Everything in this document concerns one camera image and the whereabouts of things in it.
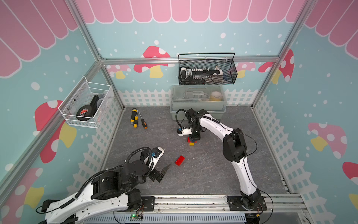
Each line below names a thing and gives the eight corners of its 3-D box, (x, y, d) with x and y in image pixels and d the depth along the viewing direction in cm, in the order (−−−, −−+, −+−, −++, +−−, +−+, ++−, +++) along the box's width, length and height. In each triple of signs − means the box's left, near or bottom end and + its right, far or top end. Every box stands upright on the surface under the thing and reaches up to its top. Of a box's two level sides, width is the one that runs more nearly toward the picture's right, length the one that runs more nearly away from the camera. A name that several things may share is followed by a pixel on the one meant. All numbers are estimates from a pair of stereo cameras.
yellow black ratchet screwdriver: (130, 128, 109) (129, 126, 107) (132, 110, 121) (131, 108, 119) (137, 127, 109) (136, 125, 108) (139, 109, 122) (138, 107, 120)
